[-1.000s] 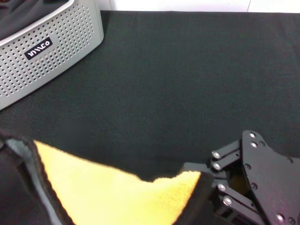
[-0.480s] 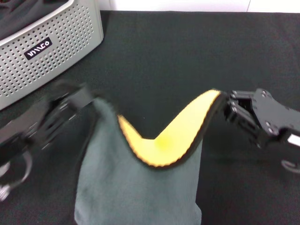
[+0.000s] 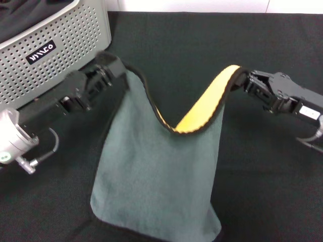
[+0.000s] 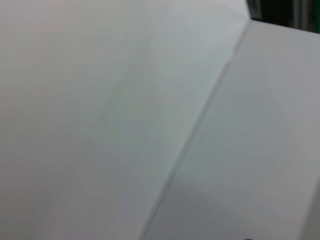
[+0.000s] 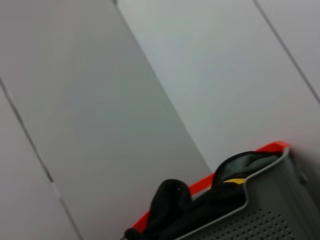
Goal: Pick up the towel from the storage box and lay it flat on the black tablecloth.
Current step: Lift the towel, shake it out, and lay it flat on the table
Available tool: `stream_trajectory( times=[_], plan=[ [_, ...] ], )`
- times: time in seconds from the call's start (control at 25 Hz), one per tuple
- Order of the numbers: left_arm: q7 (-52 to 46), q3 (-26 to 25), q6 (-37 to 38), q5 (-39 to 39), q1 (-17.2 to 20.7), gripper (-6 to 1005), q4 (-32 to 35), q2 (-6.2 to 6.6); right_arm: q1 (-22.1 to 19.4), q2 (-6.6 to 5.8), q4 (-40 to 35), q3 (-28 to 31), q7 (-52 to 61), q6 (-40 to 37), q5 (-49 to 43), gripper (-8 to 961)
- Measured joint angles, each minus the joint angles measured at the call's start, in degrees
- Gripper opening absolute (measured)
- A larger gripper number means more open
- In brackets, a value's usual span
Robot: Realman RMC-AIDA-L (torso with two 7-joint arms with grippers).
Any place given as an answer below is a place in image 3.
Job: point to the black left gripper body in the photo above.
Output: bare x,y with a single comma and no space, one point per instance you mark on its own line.
58,100

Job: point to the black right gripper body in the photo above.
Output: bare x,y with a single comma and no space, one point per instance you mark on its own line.
295,98

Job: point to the grey perforated storage box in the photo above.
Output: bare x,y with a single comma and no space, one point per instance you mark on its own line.
63,37

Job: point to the yellow grey towel black edge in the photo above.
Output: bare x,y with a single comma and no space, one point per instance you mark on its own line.
156,171

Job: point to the dark cloth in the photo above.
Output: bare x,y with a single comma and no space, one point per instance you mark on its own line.
22,17

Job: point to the black tablecloth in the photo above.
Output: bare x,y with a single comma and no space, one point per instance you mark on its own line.
189,37

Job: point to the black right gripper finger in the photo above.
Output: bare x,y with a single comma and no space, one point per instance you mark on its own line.
260,92
262,76

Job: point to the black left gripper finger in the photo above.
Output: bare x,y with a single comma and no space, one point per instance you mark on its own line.
99,87
114,66

